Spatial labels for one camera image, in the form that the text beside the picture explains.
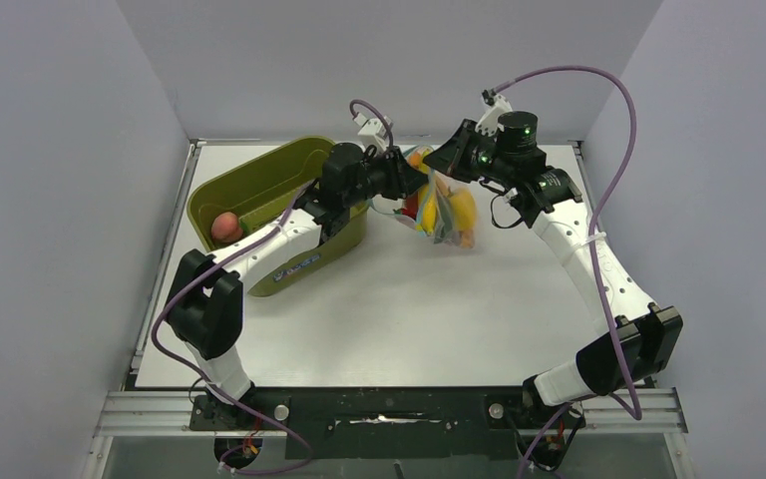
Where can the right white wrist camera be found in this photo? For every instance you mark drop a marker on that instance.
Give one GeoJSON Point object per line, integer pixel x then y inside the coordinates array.
{"type": "Point", "coordinates": [495, 105]}

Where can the olive green plastic bin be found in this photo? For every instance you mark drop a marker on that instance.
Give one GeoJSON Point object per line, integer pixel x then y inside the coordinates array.
{"type": "Point", "coordinates": [258, 191]}

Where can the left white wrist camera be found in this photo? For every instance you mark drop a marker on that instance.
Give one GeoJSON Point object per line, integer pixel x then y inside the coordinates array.
{"type": "Point", "coordinates": [374, 132]}

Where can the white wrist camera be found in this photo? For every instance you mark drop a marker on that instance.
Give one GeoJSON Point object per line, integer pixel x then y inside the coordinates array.
{"type": "Point", "coordinates": [495, 105]}
{"type": "Point", "coordinates": [374, 132]}

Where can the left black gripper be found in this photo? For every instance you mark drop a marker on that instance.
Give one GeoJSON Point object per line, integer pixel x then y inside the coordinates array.
{"type": "Point", "coordinates": [403, 179]}

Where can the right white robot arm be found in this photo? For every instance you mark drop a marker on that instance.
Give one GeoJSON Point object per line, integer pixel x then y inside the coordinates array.
{"type": "Point", "coordinates": [635, 336]}

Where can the yellow toy banana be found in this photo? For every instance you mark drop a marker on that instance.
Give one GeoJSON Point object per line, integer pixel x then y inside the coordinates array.
{"type": "Point", "coordinates": [428, 213]}

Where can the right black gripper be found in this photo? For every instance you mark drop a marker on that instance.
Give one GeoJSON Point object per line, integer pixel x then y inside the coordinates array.
{"type": "Point", "coordinates": [450, 157]}

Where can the pink toy peach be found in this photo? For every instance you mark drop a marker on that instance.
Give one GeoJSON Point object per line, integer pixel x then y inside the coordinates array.
{"type": "Point", "coordinates": [226, 228]}

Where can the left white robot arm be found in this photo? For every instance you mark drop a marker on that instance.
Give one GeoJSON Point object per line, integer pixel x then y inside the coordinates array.
{"type": "Point", "coordinates": [205, 306]}

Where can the clear zip top bag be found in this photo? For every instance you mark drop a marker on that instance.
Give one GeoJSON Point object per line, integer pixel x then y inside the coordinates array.
{"type": "Point", "coordinates": [438, 211]}

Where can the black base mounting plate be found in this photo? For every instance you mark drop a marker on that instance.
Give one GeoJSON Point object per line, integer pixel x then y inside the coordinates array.
{"type": "Point", "coordinates": [497, 422]}

